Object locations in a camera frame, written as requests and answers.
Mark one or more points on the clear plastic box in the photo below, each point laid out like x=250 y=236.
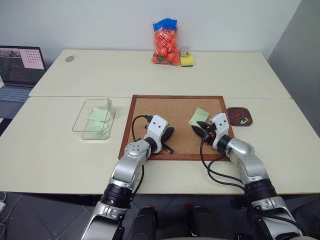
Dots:
x=79 y=118

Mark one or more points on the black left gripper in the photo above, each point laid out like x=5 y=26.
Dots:
x=164 y=140

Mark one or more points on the green sticky note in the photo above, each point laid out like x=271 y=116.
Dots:
x=101 y=132
x=100 y=115
x=198 y=114
x=93 y=126

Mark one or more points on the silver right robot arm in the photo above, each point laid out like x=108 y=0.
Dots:
x=250 y=162

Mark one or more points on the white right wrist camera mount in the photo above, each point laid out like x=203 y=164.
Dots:
x=221 y=123

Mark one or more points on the open laptop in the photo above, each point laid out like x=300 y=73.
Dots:
x=17 y=72

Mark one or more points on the small clear packet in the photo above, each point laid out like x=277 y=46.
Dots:
x=185 y=50

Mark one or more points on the yellow and green sponge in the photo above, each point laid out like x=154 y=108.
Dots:
x=187 y=61

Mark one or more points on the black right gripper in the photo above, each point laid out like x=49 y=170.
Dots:
x=211 y=132

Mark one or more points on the wood-framed cork board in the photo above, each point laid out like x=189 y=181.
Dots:
x=170 y=110

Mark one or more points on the brown wooden tray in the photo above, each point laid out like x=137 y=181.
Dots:
x=233 y=121

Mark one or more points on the bag of orange toy fruit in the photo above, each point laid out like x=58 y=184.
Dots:
x=165 y=42

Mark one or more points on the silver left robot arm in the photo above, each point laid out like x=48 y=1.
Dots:
x=127 y=170

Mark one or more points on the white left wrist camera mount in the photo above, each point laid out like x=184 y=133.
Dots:
x=156 y=126

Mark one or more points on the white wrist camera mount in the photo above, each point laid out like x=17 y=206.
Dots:
x=221 y=123
x=156 y=126

